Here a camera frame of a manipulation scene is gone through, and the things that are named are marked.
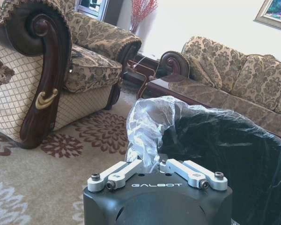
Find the dark wood side table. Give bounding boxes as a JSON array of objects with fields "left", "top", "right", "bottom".
[{"left": 123, "top": 52, "right": 160, "bottom": 85}]

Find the framed painting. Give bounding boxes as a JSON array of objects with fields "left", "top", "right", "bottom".
[{"left": 253, "top": 0, "right": 281, "bottom": 33}]

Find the vase with red branches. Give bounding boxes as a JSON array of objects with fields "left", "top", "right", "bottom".
[{"left": 129, "top": 0, "right": 159, "bottom": 35}]

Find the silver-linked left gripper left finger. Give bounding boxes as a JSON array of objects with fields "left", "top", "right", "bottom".
[{"left": 87, "top": 159, "right": 143, "bottom": 192}]

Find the floral patterned long sofa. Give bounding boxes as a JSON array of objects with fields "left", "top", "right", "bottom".
[{"left": 159, "top": 36, "right": 281, "bottom": 141}]

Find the beige floral carpet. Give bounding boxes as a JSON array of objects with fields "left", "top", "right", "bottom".
[{"left": 0, "top": 92, "right": 143, "bottom": 225}]

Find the black trash bin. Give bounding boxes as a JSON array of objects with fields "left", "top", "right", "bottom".
[{"left": 158, "top": 106, "right": 281, "bottom": 225}]

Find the floral patterned armchair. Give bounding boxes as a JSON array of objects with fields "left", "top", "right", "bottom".
[{"left": 0, "top": 0, "right": 142, "bottom": 150}]

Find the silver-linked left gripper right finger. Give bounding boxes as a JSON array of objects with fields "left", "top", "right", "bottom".
[{"left": 159, "top": 159, "right": 228, "bottom": 192}]

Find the clear plastic bin liner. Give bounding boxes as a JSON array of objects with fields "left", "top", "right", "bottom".
[{"left": 125, "top": 95, "right": 281, "bottom": 225}]

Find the dark wood coffee table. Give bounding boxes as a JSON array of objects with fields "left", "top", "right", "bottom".
[{"left": 136, "top": 74, "right": 211, "bottom": 109}]

